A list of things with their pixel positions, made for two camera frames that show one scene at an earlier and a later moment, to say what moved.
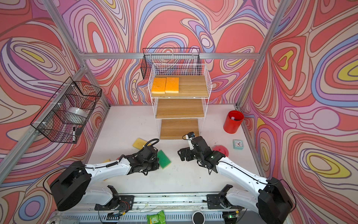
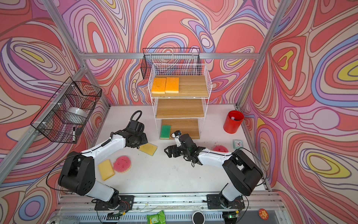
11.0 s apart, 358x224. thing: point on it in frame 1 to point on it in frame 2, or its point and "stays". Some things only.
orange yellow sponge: (159, 85) stays
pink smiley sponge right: (221, 149) stays
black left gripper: (157, 166) to (144, 139)
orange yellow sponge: (172, 85) stays
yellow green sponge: (163, 161) to (165, 132)
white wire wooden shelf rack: (179, 94) stays
